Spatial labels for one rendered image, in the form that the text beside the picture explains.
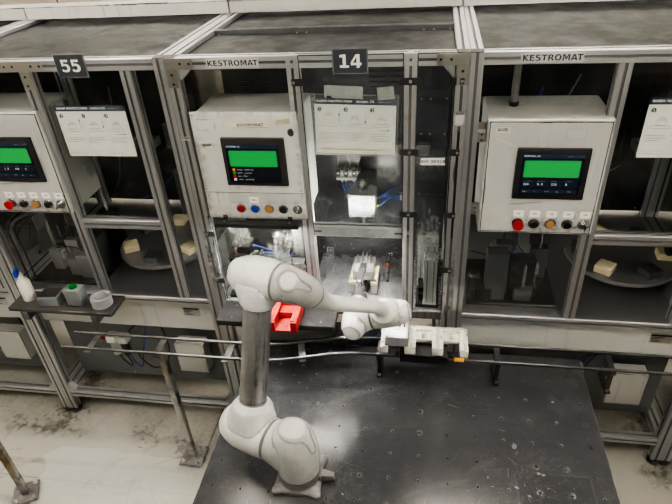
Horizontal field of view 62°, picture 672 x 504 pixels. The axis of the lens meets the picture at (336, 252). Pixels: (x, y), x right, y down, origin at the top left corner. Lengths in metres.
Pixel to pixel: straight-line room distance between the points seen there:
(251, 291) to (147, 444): 1.73
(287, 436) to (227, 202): 0.97
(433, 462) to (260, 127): 1.42
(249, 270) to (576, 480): 1.39
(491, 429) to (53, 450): 2.38
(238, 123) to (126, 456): 1.99
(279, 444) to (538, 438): 1.01
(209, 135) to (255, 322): 0.77
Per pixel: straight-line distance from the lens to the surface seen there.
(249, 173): 2.23
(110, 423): 3.60
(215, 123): 2.22
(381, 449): 2.30
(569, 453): 2.40
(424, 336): 2.45
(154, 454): 3.36
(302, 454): 2.04
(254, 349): 1.97
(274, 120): 2.14
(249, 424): 2.10
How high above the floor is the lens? 2.52
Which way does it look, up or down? 34 degrees down
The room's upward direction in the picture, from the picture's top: 4 degrees counter-clockwise
